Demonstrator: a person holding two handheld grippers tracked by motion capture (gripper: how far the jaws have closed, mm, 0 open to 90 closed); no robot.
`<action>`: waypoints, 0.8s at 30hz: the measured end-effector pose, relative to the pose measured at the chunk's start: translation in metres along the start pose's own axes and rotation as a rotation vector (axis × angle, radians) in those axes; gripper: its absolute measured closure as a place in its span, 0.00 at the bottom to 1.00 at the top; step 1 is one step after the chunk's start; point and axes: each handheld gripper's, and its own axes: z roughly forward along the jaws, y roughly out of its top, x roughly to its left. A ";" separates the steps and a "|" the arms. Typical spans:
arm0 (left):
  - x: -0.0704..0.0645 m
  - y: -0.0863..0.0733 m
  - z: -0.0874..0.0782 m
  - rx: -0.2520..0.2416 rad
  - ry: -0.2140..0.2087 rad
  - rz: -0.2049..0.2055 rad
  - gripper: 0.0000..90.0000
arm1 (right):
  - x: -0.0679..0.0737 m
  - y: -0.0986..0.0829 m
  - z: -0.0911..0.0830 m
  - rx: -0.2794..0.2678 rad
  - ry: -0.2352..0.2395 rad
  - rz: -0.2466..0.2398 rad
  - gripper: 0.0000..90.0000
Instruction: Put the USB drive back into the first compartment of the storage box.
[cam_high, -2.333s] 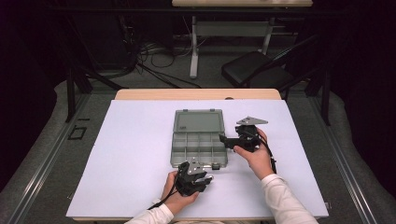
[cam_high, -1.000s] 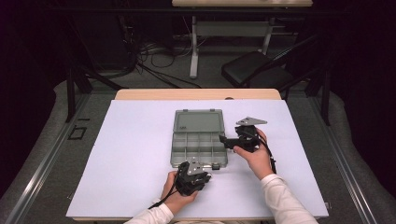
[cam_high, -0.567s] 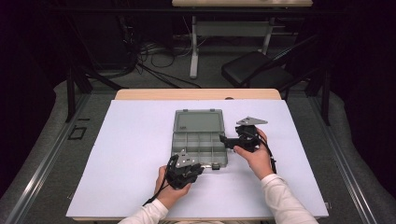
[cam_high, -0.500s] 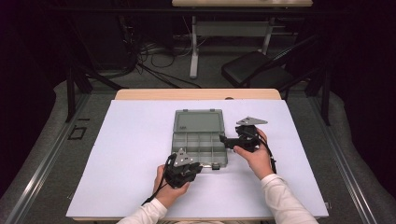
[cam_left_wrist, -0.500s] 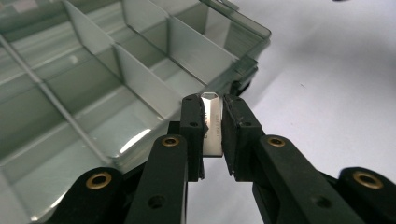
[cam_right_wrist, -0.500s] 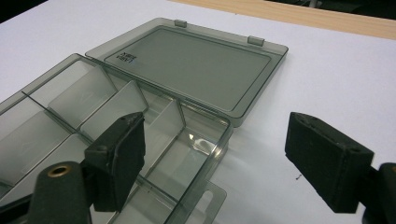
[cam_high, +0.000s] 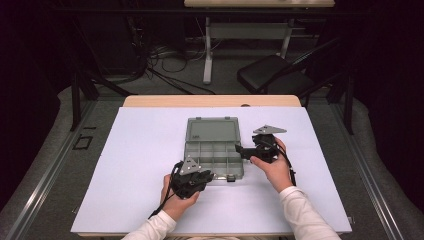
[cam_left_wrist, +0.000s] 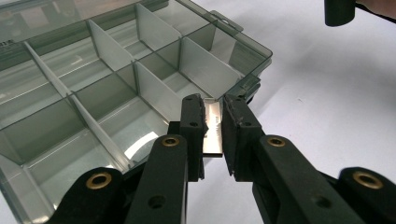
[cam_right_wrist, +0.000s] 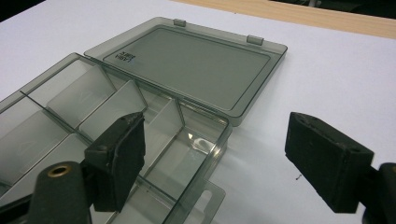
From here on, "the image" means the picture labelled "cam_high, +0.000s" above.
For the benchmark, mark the person's right hand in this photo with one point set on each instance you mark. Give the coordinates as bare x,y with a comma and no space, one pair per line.
278,173

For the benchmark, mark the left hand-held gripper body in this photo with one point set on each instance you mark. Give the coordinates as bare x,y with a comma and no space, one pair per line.
188,181

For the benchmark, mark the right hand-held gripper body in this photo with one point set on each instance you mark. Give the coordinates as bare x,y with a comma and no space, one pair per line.
265,150

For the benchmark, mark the grey translucent plastic compartment box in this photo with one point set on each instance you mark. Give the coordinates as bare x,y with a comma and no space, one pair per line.
211,146

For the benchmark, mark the black metal stand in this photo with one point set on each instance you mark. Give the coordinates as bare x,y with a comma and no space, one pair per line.
76,100
348,106

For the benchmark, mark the white-legged wooden desk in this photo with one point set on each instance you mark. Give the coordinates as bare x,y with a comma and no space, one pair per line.
246,31

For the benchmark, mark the person's left hand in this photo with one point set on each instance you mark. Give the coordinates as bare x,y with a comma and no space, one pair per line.
176,203

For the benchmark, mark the white board sheet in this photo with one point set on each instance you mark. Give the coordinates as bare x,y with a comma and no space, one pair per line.
140,140

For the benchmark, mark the black folding chair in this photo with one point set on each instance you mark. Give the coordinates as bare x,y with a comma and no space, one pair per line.
266,75

